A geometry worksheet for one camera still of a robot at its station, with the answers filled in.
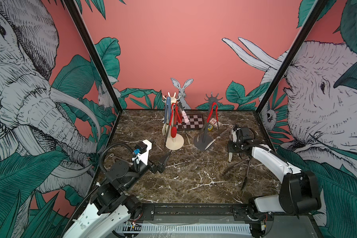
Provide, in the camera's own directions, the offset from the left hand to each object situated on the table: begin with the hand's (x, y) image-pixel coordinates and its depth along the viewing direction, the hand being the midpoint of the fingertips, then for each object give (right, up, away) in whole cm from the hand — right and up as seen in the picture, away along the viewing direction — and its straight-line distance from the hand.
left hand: (162, 145), depth 61 cm
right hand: (+37, -3, +29) cm, 47 cm away
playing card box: (+33, +10, +50) cm, 60 cm away
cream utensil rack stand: (+3, -4, +40) cm, 40 cm away
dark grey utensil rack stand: (+22, -3, +40) cm, 46 cm away
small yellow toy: (+29, +6, +47) cm, 56 cm away
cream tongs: (-35, -12, +31) cm, 49 cm away
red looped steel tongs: (+29, +13, +58) cm, 66 cm away
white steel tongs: (+31, +1, +29) cm, 42 cm away
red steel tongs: (+4, +7, +19) cm, 21 cm away
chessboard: (+19, +10, +49) cm, 53 cm away
